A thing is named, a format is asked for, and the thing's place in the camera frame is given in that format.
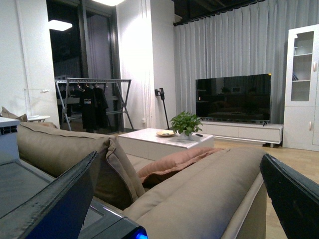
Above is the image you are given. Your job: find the black hanging garment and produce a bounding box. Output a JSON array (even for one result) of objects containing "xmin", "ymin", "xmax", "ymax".
[{"xmin": 80, "ymin": 86, "xmax": 97, "ymax": 132}]

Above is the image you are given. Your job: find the white low tv stand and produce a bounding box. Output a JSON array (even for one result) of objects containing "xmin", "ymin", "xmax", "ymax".
[{"xmin": 202, "ymin": 121, "xmax": 283, "ymax": 147}]

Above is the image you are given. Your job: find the white glass door cabinet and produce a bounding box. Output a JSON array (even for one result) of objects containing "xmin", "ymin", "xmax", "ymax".
[{"xmin": 283, "ymin": 25, "xmax": 319, "ymax": 151}]

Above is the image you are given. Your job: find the grey pleated curtain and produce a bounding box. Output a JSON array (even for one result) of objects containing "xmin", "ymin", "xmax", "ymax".
[{"xmin": 174, "ymin": 0, "xmax": 319, "ymax": 124}]

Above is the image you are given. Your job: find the white round side table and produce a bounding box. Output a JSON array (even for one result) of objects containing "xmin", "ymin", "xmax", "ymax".
[{"xmin": 27, "ymin": 115, "xmax": 50, "ymax": 122}]

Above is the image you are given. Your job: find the salmon pink cushion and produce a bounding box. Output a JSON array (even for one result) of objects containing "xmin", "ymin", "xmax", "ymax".
[{"xmin": 138, "ymin": 147, "xmax": 223, "ymax": 187}]

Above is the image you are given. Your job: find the green potted plant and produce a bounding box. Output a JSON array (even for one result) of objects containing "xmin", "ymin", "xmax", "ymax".
[{"xmin": 170, "ymin": 111, "xmax": 202, "ymax": 140}]

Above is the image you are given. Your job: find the black flat screen television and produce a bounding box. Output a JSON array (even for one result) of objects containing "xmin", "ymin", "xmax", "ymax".
[{"xmin": 195, "ymin": 73, "xmax": 271, "ymax": 123}]

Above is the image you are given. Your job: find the grey metal clothes rack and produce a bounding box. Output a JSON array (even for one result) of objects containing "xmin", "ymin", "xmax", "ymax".
[{"xmin": 55, "ymin": 77, "xmax": 131, "ymax": 132}]

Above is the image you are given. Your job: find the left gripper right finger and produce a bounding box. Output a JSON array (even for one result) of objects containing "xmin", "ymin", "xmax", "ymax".
[{"xmin": 260, "ymin": 154, "xmax": 319, "ymax": 239}]

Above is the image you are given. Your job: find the beige shallow dish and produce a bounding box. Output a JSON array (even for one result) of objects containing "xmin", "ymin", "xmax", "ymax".
[{"xmin": 156, "ymin": 130, "xmax": 175, "ymax": 137}]

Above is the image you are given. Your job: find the black stick vacuum cleaner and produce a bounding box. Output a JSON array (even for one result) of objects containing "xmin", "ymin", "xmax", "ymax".
[{"xmin": 154, "ymin": 87, "xmax": 170, "ymax": 130}]

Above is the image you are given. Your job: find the white desk lamp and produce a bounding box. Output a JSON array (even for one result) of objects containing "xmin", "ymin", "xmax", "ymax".
[{"xmin": 23, "ymin": 88, "xmax": 50, "ymax": 120}]

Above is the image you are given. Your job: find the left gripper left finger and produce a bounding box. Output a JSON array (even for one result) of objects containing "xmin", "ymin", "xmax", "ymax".
[{"xmin": 0, "ymin": 151, "xmax": 98, "ymax": 239}]

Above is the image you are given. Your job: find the white coffee table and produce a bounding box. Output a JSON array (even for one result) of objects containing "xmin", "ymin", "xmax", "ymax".
[{"xmin": 118, "ymin": 128, "xmax": 214, "ymax": 160}]

